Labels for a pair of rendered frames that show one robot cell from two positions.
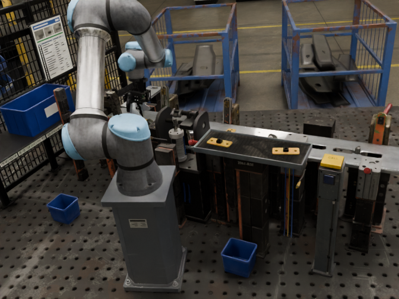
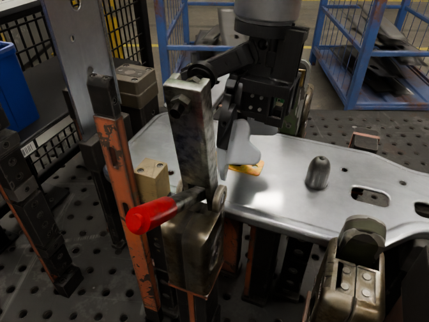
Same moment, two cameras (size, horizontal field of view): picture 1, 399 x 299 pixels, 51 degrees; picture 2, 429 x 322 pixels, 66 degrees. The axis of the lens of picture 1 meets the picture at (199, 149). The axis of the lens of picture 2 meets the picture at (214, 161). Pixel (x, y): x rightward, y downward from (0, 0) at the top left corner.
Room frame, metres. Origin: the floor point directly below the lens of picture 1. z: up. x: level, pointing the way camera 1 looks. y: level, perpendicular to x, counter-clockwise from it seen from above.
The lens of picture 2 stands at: (1.41, 0.36, 1.34)
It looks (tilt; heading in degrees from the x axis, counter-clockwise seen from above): 39 degrees down; 352
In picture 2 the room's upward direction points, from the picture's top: straight up
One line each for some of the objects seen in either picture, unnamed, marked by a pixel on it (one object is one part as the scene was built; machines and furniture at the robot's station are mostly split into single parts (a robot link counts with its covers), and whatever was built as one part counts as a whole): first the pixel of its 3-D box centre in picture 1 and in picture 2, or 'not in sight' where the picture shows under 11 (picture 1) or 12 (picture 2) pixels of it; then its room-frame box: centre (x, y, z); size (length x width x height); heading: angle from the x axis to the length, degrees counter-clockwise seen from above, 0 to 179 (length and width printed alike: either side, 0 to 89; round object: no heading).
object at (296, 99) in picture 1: (327, 59); (385, 35); (3.86, -1.33, 0.47); 1.20 x 0.80 x 0.95; 172
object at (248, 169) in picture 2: not in sight; (237, 160); (1.81, 0.27, 1.01); 0.08 x 0.04 x 0.01; 61
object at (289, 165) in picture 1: (251, 147); not in sight; (1.18, -0.17, 1.16); 0.37 x 0.14 x 0.02; 61
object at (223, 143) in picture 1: (219, 141); not in sight; (1.23, -0.07, 1.17); 0.08 x 0.04 x 0.01; 56
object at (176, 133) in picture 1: (188, 164); not in sight; (1.46, 0.05, 0.94); 0.18 x 0.13 x 0.49; 61
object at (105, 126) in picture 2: (105, 142); (136, 236); (1.73, 0.44, 0.95); 0.03 x 0.01 x 0.50; 61
